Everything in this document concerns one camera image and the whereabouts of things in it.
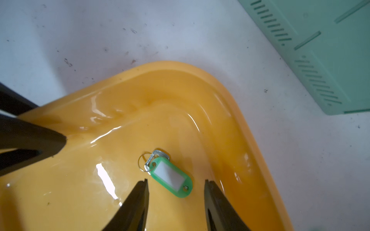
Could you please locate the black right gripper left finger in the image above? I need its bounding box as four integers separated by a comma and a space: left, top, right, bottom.
103, 179, 149, 231

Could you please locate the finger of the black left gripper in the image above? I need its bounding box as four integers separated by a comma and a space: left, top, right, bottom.
1, 115, 67, 176
1, 83, 38, 115

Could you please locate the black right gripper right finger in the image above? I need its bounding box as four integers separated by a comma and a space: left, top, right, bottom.
204, 180, 250, 231

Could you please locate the key with green white tag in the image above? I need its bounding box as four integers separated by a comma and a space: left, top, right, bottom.
138, 149, 193, 198

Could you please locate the yellow plastic storage box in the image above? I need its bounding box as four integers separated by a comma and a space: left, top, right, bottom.
1, 61, 293, 231

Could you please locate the green file organizer rack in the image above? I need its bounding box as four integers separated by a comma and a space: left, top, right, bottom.
241, 0, 370, 115

